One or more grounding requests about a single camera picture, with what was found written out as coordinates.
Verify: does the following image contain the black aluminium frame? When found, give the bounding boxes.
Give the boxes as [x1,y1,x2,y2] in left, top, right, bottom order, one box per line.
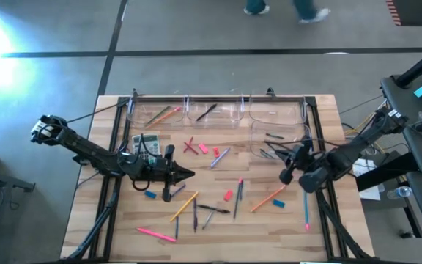
[62,87,375,264]

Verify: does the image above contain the grey desk calculator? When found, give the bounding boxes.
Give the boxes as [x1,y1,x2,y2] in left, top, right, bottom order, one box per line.
[131,133,162,162]

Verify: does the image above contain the yellow pencil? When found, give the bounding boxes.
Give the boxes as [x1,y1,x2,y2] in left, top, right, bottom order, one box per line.
[169,191,200,223]

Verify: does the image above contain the dark green pencil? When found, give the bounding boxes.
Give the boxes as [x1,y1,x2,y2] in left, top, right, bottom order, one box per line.
[146,105,171,126]

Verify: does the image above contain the clear water bottle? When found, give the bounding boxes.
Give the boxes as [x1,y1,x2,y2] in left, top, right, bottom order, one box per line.
[386,186,412,200]

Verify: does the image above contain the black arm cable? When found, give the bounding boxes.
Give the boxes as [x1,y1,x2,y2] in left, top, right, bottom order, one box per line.
[263,135,342,155]
[116,133,152,192]

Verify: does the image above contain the person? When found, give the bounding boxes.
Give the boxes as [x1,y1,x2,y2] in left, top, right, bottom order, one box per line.
[243,0,332,25]

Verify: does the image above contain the light blue pencil pink eraser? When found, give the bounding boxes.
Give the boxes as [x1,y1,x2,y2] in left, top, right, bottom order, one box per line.
[303,190,311,232]

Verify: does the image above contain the black desk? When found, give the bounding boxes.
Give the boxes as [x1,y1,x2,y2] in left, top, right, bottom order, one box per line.
[380,71,422,264]

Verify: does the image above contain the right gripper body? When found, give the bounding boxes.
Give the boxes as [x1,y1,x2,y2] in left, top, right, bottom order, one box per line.
[278,144,329,194]

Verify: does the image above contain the lilac pen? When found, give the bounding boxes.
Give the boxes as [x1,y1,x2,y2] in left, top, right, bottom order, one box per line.
[210,147,231,169]

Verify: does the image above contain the clear plastic bin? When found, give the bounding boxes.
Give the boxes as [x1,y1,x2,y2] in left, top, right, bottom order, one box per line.
[249,120,311,162]
[185,94,245,130]
[126,95,189,129]
[248,94,307,126]

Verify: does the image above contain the black monitor pole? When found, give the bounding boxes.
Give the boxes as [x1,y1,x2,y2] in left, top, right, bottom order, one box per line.
[395,43,422,88]

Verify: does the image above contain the dark teal pencil pink eraser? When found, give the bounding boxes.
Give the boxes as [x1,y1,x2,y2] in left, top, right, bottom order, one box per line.
[232,178,243,220]

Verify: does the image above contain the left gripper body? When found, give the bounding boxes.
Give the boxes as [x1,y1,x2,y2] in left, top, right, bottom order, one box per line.
[137,144,178,203]

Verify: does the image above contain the orange pencil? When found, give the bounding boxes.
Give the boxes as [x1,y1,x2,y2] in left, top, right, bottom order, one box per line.
[250,184,288,213]
[145,106,182,129]

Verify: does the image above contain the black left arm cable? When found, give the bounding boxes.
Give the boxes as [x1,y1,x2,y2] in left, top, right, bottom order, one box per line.
[116,133,152,192]

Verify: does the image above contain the black side table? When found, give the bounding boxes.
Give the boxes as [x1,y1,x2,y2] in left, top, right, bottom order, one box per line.
[0,145,36,224]

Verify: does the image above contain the white paper sheet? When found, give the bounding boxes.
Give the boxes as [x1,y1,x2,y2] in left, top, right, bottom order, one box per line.
[352,157,385,202]

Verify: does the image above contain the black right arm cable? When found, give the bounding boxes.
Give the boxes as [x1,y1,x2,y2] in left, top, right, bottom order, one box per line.
[263,135,342,155]

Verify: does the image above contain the black gel pen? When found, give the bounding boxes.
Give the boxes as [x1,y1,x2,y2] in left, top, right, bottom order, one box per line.
[196,204,231,214]

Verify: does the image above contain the hazard striped floor mat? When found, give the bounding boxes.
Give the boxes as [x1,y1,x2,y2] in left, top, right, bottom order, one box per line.
[385,0,422,27]

